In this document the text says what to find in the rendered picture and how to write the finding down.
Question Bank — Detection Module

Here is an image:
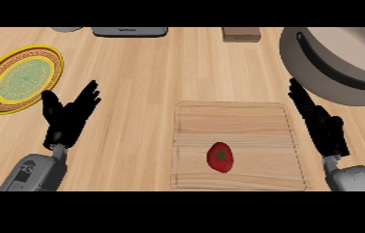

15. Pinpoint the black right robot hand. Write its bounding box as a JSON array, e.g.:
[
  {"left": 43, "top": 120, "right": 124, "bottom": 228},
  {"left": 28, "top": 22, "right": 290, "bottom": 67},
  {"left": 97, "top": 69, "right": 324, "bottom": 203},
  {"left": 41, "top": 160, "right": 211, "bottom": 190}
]
[{"left": 287, "top": 77, "right": 352, "bottom": 159}]

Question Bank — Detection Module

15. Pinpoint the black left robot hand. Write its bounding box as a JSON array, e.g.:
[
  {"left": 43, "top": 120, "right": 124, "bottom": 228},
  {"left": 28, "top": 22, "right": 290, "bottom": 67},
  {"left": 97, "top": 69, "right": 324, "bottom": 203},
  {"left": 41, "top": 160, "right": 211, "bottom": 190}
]
[{"left": 40, "top": 79, "right": 103, "bottom": 152}]

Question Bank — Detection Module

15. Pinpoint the wooden cutting board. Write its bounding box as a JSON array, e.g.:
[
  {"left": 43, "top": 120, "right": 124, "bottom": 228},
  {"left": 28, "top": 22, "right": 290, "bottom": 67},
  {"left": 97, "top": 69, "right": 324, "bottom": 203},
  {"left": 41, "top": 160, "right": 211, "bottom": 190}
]
[{"left": 169, "top": 101, "right": 311, "bottom": 191}]

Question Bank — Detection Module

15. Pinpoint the red tomato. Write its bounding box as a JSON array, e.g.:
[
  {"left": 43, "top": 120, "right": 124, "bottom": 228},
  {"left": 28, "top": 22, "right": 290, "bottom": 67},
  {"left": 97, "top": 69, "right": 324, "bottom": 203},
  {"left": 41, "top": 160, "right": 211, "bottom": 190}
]
[{"left": 205, "top": 141, "right": 236, "bottom": 174}]

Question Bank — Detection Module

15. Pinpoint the yellow and green plate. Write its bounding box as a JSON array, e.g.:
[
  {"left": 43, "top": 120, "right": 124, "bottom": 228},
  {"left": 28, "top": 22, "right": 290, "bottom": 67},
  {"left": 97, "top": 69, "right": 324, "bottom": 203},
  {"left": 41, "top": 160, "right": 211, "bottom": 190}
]
[{"left": 0, "top": 44, "right": 66, "bottom": 116}]

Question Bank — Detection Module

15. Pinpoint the small grey round object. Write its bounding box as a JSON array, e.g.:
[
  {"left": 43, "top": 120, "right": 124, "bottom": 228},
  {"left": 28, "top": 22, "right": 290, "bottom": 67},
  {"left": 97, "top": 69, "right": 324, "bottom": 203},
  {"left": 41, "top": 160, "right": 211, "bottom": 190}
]
[{"left": 50, "top": 27, "right": 84, "bottom": 34}]

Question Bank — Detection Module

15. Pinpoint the dark grey flat appliance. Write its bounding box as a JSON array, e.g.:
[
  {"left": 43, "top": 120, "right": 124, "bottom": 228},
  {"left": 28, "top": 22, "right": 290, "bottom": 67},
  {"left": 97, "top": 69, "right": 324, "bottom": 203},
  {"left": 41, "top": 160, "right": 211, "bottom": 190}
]
[{"left": 90, "top": 27, "right": 169, "bottom": 39}]

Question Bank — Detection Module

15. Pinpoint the brown wooden block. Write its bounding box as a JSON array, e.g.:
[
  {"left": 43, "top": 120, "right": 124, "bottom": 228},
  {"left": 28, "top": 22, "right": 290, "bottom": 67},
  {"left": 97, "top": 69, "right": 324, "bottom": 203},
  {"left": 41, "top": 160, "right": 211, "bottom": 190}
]
[{"left": 221, "top": 27, "right": 262, "bottom": 44}]

